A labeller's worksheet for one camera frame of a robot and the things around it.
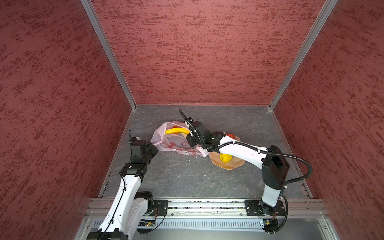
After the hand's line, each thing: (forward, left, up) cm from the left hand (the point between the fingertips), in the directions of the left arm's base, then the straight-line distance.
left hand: (156, 148), depth 83 cm
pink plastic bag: (+11, -9, -11) cm, 18 cm away
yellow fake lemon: (-2, -40, -7) cm, 41 cm away
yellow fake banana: (+8, -12, +6) cm, 16 cm away
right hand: (+6, -19, +3) cm, 20 cm away
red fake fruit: (+11, -45, -3) cm, 47 cm away
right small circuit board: (-34, -60, -13) cm, 70 cm away
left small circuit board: (-34, +1, -13) cm, 36 cm away
